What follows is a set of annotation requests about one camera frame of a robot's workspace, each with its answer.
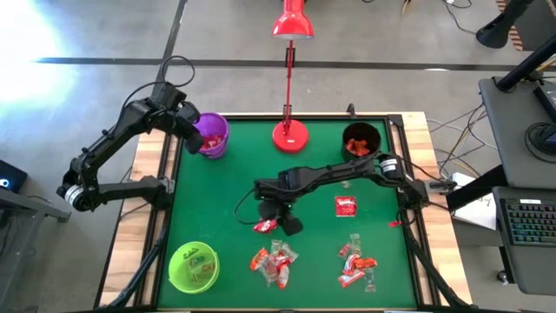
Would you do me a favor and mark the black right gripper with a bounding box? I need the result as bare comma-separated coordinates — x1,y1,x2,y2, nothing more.
253,169,306,237

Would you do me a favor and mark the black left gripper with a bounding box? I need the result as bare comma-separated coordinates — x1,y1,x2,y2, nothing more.
151,82,205,156

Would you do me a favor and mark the clear candy wrapper red print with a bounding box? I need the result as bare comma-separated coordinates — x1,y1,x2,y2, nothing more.
281,243,301,263

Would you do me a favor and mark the orange white printed candy wrapper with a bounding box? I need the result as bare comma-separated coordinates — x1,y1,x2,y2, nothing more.
276,263,291,290

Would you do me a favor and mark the red white candy wrapper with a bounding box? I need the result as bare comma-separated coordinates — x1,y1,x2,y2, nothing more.
341,253,361,276

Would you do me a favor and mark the red white candy bar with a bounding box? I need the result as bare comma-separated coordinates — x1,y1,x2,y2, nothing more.
337,269,367,289

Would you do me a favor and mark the purple plastic bucket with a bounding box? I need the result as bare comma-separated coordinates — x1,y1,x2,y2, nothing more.
190,111,230,160

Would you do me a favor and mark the green table mat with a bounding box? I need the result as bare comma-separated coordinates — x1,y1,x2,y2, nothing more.
156,117,418,310

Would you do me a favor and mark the red desk lamp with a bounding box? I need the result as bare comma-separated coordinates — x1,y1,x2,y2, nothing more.
269,0,315,155

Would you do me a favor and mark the black plastic bucket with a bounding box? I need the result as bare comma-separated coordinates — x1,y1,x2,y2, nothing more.
341,122,383,165

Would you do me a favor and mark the green plastic bucket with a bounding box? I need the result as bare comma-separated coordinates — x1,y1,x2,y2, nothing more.
168,241,221,296

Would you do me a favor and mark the grey stand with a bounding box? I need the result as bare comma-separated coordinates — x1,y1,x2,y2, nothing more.
0,187,72,223

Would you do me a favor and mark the black tablet blue light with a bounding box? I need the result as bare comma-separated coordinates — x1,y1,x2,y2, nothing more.
0,159,29,195

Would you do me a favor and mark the white paper sheet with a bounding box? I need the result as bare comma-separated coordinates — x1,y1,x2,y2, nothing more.
451,171,500,231

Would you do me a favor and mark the grey desk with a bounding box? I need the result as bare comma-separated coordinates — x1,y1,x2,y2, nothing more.
477,76,556,191

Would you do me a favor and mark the backlit black keyboard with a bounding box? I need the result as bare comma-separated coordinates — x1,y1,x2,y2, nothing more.
498,198,556,248

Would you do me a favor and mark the grey keyboard shelf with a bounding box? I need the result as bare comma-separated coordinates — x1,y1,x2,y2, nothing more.
492,185,556,297

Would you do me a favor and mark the black round device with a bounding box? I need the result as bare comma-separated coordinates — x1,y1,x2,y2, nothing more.
524,122,556,164

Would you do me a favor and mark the black pole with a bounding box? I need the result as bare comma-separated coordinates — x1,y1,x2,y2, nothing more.
496,33,556,93

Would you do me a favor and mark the black stand foot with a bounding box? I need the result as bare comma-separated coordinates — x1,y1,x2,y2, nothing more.
474,0,536,50

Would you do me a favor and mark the striped floor mat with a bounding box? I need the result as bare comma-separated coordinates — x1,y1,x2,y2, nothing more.
494,0,525,52

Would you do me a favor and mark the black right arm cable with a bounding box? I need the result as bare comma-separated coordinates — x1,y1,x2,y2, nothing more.
234,188,262,226

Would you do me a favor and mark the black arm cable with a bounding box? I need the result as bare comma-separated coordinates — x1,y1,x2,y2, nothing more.
120,55,196,110
234,188,262,226

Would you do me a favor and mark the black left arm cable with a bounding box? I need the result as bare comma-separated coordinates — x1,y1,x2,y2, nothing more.
120,55,196,110

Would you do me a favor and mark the black metal table frame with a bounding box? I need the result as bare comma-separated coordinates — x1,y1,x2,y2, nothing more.
93,103,474,313

